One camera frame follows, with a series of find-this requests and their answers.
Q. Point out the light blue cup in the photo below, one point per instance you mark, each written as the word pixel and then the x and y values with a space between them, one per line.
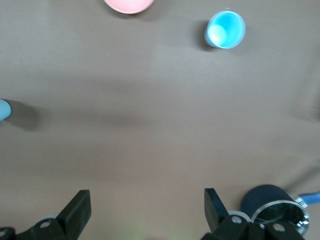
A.
pixel 225 30
pixel 4 110

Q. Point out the brown table cloth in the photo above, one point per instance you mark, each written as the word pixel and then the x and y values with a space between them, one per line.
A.
pixel 150 112

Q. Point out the pink bowl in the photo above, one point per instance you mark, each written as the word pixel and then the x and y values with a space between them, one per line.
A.
pixel 130 6

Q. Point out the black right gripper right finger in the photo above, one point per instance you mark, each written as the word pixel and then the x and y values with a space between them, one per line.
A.
pixel 220 220

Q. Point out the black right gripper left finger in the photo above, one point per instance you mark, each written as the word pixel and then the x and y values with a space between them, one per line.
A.
pixel 75 215

